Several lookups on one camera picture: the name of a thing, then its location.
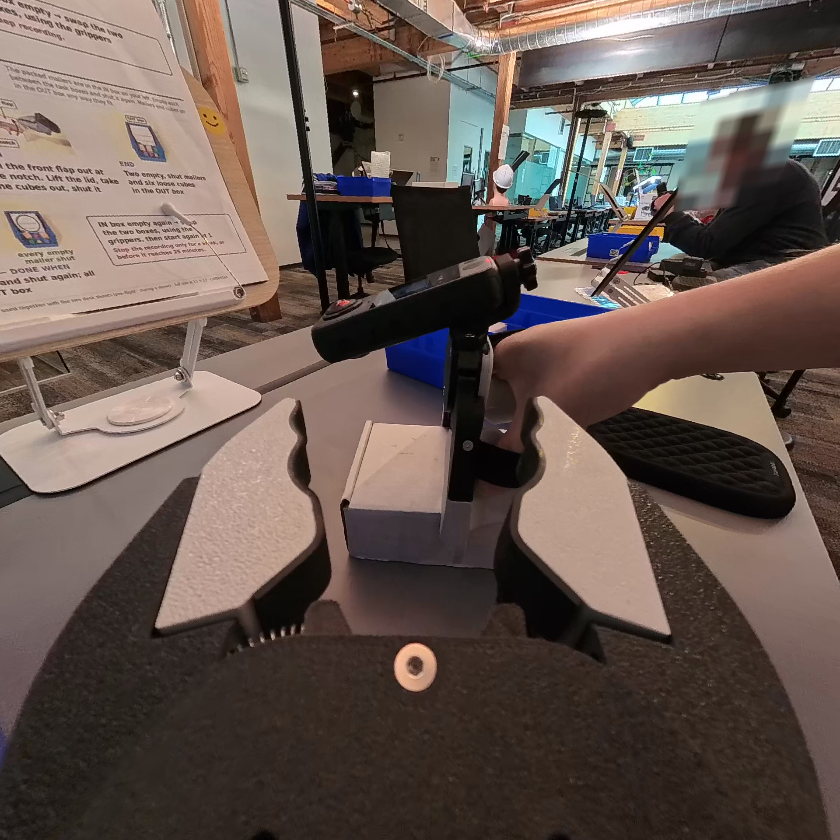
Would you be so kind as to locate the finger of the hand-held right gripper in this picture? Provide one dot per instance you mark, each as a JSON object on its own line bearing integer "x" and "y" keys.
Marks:
{"x": 457, "y": 535}

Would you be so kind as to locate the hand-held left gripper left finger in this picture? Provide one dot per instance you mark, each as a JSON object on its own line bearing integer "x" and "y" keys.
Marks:
{"x": 243, "y": 525}

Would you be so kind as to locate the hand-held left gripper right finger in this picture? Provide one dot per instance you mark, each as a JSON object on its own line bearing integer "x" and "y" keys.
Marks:
{"x": 584, "y": 525}

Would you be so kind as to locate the white cardboard mailer box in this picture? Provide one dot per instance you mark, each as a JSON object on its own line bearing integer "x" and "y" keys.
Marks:
{"x": 394, "y": 525}

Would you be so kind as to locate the person's right forearm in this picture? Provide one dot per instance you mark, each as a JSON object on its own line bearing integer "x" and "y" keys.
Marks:
{"x": 735, "y": 328}

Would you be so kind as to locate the person's right hand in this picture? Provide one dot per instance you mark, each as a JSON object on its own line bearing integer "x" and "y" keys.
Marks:
{"x": 564, "y": 367}

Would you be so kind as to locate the blue plastic bin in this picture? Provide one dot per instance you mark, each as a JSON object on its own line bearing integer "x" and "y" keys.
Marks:
{"x": 620, "y": 248}
{"x": 364, "y": 187}
{"x": 420, "y": 361}

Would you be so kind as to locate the black quilted wrist rest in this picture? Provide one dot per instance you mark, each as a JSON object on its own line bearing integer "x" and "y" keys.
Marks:
{"x": 709, "y": 459}

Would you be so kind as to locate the document stand with white base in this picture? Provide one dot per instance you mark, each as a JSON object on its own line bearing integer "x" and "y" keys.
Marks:
{"x": 164, "y": 407}

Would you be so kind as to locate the white hard hat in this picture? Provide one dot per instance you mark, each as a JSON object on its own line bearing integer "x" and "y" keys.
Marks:
{"x": 503, "y": 174}

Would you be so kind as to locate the wooden pillar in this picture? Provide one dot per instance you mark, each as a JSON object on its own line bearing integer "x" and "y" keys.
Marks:
{"x": 504, "y": 118}
{"x": 220, "y": 65}

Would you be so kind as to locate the black metal pole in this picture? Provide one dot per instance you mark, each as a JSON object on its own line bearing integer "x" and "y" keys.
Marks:
{"x": 303, "y": 131}

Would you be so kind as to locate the yellow smiley sticker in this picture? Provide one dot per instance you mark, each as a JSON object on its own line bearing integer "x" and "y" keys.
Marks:
{"x": 210, "y": 120}

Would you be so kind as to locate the printed instruction sheet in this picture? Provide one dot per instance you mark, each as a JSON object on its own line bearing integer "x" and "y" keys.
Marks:
{"x": 98, "y": 131}

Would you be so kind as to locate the silver ventilation duct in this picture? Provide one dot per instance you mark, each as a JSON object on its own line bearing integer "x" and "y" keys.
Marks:
{"x": 558, "y": 29}

